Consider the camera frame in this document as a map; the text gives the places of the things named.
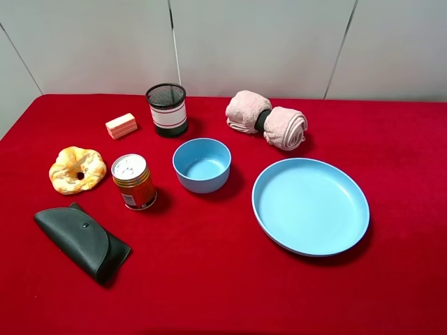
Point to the pink towel black band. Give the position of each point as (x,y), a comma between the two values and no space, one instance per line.
(283,128)

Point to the blue plastic bowl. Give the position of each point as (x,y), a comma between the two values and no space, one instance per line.
(202,165)

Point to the black mesh pen holder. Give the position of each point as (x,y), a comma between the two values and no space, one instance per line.
(168,109)

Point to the orange gold drink can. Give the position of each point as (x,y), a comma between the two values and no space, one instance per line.
(132,176)

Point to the blue plastic plate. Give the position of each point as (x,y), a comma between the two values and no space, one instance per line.
(310,207)

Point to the red velvet tablecloth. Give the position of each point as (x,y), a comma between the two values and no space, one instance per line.
(200,263)

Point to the pink layered eraser block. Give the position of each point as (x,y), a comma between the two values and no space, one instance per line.
(121,126)

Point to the black leather glasses case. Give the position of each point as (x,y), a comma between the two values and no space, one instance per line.
(82,239)

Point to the orange white pumpkin toy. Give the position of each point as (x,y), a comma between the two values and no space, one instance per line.
(76,170)

